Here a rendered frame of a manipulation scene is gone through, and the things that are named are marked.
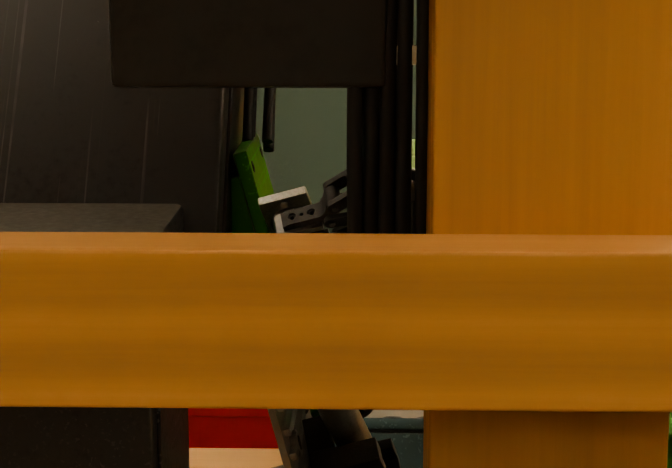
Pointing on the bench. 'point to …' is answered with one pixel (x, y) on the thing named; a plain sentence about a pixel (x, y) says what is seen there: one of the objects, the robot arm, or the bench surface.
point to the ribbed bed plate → (291, 436)
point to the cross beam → (336, 321)
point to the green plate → (249, 188)
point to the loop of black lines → (392, 120)
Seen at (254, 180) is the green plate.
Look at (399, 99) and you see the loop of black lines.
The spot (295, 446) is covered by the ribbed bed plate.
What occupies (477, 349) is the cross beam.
